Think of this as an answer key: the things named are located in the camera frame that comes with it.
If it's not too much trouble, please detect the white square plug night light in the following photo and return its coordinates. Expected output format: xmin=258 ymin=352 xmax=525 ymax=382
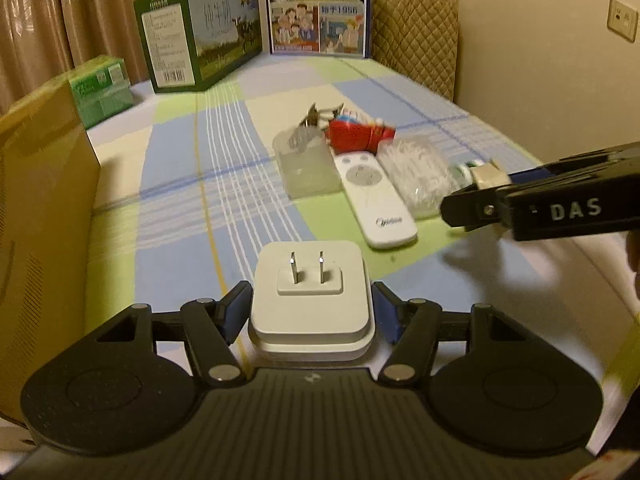
xmin=247 ymin=241 xmax=376 ymax=360

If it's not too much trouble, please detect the small white block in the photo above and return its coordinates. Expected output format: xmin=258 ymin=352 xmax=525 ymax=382
xmin=470 ymin=160 xmax=511 ymax=192

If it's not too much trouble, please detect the beige wall socket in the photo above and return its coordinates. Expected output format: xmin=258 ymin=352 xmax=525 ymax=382
xmin=607 ymin=0 xmax=640 ymax=43

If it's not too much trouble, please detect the green milk carton box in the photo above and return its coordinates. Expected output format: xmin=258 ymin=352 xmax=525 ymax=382
xmin=133 ymin=0 xmax=263 ymax=93

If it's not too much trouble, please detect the brown patterned curtain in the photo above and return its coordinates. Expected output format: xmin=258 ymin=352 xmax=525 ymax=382
xmin=0 ymin=0 xmax=246 ymax=111

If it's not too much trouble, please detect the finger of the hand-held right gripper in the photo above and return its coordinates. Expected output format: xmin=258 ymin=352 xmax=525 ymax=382
xmin=507 ymin=142 xmax=640 ymax=186
xmin=440 ymin=180 xmax=516 ymax=233

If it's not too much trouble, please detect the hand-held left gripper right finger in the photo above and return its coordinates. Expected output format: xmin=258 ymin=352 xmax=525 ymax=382
xmin=372 ymin=281 xmax=528 ymax=386

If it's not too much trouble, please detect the blue milk carton box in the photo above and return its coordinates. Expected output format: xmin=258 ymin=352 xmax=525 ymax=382
xmin=263 ymin=0 xmax=373 ymax=59

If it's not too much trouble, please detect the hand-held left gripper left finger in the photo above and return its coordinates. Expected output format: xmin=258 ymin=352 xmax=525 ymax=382
xmin=95 ymin=280 xmax=253 ymax=387

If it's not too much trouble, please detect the quilted beige headboard cushion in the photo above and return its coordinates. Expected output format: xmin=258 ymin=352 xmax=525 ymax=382
xmin=370 ymin=0 xmax=460 ymax=103

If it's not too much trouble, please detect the white remote control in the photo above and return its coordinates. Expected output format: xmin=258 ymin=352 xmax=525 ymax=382
xmin=334 ymin=152 xmax=418 ymax=250

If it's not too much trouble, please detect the brown cardboard box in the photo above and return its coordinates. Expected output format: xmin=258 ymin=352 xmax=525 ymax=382
xmin=0 ymin=77 xmax=103 ymax=426

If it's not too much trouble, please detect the checked bed sheet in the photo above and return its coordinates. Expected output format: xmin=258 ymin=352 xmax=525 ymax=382
xmin=82 ymin=52 xmax=640 ymax=461

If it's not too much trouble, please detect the green tissue multipack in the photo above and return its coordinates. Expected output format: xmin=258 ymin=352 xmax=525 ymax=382
xmin=67 ymin=55 xmax=135 ymax=130

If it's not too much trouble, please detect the clear pack of floss picks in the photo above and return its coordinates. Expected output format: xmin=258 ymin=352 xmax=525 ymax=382
xmin=377 ymin=137 xmax=453 ymax=220

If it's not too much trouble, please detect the red snack packet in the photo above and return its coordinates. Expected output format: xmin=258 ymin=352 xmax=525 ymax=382
xmin=327 ymin=112 xmax=398 ymax=153

